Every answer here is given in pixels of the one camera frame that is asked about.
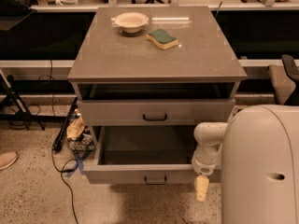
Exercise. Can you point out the tan shoe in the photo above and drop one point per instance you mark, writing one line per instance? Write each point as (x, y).
(7, 159)

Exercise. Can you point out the black power strip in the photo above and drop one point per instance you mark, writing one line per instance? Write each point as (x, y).
(57, 144)

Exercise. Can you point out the grey drawer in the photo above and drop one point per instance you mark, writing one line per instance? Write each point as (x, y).
(154, 112)
(152, 155)

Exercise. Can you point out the white bowl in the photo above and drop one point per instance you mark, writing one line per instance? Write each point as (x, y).
(131, 22)

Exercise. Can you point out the grey drawer cabinet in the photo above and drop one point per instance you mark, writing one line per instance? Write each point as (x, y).
(113, 66)

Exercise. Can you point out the grey top drawer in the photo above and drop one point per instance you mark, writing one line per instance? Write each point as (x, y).
(154, 112)

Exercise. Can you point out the black office chair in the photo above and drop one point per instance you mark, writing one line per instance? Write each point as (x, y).
(285, 81)

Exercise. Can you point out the black tripod stand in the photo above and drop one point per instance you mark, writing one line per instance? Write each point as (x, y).
(22, 113)

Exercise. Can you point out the green yellow sponge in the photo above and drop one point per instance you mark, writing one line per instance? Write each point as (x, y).
(162, 39)

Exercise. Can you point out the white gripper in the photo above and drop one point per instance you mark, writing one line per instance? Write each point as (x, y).
(203, 167)

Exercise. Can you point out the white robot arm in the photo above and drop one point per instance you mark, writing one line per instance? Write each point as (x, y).
(259, 150)

